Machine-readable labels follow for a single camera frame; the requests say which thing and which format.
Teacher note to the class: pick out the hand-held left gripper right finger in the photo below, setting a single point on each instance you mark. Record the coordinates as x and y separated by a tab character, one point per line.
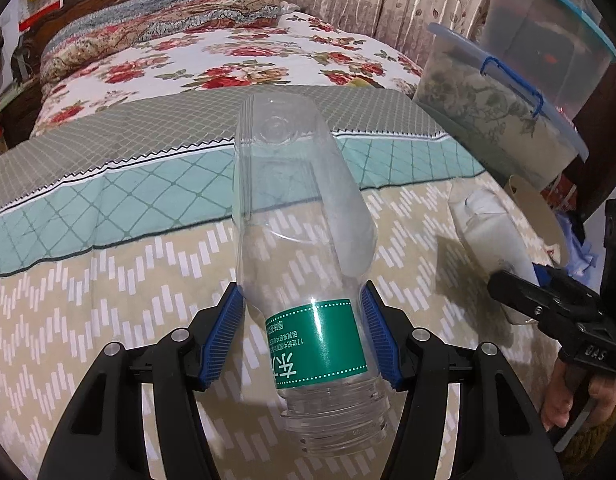
380	340

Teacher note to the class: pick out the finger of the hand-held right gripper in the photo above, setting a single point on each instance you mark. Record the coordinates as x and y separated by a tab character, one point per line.
573	292
533	300

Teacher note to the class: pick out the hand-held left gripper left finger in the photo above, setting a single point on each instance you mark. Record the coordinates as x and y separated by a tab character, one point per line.
220	340

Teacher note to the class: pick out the clear plastic bottle green label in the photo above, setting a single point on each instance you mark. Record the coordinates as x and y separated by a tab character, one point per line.
313	345

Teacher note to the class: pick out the person's right forearm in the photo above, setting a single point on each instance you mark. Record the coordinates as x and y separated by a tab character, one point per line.
605	437

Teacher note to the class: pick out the person's right hand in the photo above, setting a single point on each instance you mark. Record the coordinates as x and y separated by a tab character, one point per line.
555	395

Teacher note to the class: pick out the red cardboard box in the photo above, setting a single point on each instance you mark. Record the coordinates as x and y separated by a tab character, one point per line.
563	192

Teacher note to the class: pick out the patterned tablecloth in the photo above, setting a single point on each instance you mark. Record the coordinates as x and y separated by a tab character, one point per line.
113	285

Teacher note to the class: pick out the dark wooden door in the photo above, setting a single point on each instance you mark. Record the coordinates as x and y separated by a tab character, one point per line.
608	135

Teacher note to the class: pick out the storage container with floral cloth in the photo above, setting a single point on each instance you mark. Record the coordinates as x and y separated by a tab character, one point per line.
478	105

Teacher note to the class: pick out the large teal lid storage container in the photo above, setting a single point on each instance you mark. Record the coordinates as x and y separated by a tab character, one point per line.
538	35

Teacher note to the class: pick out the floral bed sheet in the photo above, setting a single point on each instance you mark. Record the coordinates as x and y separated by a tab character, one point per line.
213	60

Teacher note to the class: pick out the dark wooden nightstand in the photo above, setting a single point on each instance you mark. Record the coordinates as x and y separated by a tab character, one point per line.
15	120

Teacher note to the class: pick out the folded patterned quilt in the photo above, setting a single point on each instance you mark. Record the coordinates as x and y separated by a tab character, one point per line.
138	25

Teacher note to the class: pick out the red wall hanging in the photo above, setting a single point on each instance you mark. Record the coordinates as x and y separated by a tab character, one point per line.
38	12

